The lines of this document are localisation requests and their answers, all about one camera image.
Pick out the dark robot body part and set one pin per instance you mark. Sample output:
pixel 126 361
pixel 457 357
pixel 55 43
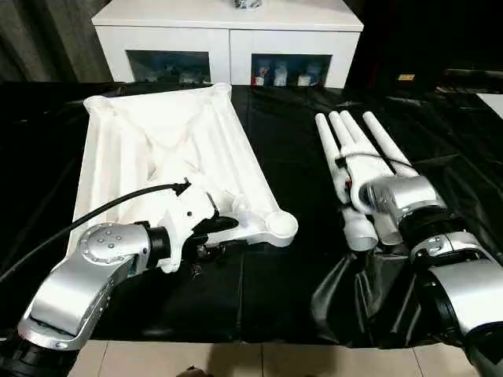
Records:
pixel 192 371

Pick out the black plastic cover mat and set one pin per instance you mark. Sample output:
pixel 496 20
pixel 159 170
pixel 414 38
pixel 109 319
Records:
pixel 275 282

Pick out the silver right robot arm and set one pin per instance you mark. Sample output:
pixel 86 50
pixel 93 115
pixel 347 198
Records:
pixel 452 255

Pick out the white sideboard with glass doors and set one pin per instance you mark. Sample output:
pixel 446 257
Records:
pixel 228 39

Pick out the white plastic table leg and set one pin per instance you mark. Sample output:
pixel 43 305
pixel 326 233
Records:
pixel 389 141
pixel 353 129
pixel 340 129
pixel 328 137

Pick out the grey curtain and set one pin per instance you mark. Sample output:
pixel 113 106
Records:
pixel 43 39

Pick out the small tan box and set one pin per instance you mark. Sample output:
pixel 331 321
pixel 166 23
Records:
pixel 406 77

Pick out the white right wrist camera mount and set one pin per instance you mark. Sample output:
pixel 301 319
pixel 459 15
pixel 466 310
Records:
pixel 359 198

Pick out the white plastic table top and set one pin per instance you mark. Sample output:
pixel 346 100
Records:
pixel 157 149

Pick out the white flat board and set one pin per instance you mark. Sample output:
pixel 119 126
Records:
pixel 493 104

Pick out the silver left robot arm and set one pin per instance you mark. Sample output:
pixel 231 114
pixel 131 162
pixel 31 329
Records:
pixel 78 275

